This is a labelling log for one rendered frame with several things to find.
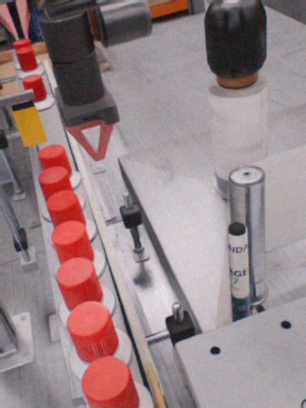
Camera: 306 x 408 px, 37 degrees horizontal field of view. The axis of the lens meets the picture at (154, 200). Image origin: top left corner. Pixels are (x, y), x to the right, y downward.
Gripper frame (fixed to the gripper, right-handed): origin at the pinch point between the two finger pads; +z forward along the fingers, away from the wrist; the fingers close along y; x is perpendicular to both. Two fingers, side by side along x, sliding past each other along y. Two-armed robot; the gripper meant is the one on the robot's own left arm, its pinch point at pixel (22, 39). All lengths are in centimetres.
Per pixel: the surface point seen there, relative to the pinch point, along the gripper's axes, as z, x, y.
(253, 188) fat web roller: 44, -51, 18
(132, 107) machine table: 14.9, 19.3, 21.3
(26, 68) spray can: 9.9, -9.8, -0.8
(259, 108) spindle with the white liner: 33, -35, 29
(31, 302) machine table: 50, -23, -10
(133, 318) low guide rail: 54, -41, 3
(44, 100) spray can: 19.9, -20.7, 0.5
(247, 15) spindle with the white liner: 23, -43, 28
